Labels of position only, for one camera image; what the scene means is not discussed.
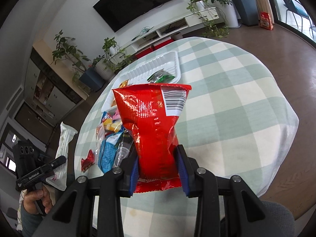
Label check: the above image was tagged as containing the pale green snack bag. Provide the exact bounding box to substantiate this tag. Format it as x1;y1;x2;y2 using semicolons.
46;122;78;191

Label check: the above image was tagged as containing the blue snack bag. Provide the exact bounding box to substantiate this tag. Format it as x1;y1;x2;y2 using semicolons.
98;131;123;173

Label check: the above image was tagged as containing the small dark red packet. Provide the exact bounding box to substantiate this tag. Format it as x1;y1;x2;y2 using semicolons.
81;149;95;173

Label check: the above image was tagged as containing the clear orange cat packet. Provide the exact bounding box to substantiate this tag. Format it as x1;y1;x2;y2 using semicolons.
95;123;105;153

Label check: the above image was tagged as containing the blue cake packet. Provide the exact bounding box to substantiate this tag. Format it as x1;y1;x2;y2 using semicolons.
101;112;123;133

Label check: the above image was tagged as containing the large red chip bag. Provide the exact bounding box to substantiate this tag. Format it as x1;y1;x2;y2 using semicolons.
113;84;192;193

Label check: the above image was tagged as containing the orange cartoon snack packet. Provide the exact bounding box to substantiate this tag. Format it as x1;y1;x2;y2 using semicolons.
111;79;129;106

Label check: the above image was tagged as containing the green topped seed packet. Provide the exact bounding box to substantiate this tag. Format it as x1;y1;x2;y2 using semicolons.
147;70;175;84

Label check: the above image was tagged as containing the black snack packet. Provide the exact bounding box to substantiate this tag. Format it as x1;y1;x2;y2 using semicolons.
113;130;134;168

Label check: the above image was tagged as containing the pink wafer packet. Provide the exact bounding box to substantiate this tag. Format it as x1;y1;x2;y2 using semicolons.
112;109;121;120

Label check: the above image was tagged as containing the person's left hand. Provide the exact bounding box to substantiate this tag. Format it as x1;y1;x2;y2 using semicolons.
23;186;53;215

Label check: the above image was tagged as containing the green checked tablecloth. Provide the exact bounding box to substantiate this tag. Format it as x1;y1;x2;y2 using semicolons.
74;37;299;236

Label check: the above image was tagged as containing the tall plant in blue pot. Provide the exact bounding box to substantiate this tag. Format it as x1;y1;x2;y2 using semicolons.
52;30;105;92

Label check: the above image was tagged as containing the white plastic tray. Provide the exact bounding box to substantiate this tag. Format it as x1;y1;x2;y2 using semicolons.
101;51;181;113

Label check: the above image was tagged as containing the plant in white ribbed pot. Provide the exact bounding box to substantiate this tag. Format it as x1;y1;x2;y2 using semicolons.
92;55;115;82

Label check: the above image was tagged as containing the trailing plant on console left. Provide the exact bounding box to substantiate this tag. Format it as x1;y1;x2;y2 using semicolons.
102;37;134;73

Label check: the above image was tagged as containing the trailing plant on console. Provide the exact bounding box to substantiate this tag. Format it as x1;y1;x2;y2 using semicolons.
185;0;229;38
102;37;134;73

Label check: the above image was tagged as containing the left red storage box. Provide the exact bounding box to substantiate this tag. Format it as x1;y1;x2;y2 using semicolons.
135;46;154;59

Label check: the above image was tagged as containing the red storage box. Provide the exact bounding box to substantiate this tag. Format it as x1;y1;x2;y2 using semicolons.
135;46;154;59
153;37;174;50

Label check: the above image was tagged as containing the right red storage box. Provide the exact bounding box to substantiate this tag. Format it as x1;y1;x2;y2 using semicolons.
153;37;174;50

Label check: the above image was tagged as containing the small grey pot under console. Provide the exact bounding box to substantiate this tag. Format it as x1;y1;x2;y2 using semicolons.
171;32;183;41

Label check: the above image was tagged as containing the white tv console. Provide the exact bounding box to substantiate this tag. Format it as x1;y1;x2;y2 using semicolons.
120;9;220;55

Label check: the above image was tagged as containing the trailing plant on console right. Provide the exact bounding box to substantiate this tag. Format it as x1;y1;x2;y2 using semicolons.
185;0;229;38

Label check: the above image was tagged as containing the red bag on floor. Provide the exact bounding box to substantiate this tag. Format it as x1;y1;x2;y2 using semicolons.
259;12;274;31

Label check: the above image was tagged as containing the plant in tall white pot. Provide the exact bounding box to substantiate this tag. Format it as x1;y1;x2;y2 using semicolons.
209;0;241;29

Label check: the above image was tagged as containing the large leaf plant blue pot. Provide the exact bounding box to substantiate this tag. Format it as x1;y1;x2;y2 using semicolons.
232;0;259;26

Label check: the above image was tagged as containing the black balcony chair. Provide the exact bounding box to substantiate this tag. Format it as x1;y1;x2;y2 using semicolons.
283;0;314;31

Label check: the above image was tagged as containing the black wall television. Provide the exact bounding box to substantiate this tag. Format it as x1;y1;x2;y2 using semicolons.
93;0;172;32

